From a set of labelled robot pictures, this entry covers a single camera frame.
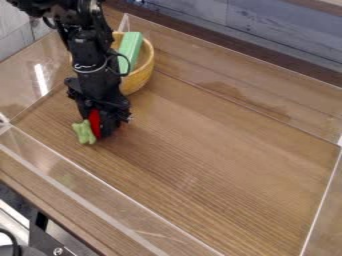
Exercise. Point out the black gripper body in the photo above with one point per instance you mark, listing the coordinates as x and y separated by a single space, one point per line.
96 84

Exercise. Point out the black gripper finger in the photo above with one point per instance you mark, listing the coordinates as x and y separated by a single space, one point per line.
111 120
84 106

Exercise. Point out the red plush tomato green stem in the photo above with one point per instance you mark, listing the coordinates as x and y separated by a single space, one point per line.
88 129

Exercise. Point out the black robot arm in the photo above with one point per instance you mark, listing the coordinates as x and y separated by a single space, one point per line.
79 21

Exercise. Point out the wooden bowl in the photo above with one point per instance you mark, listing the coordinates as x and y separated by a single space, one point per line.
137 71

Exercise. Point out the green rectangular block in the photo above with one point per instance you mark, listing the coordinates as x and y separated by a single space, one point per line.
128 51

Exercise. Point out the clear acrylic tray walls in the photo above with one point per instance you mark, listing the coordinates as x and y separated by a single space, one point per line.
215 173

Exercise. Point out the black metal table bracket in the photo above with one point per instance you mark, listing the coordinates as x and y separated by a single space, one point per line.
52 239

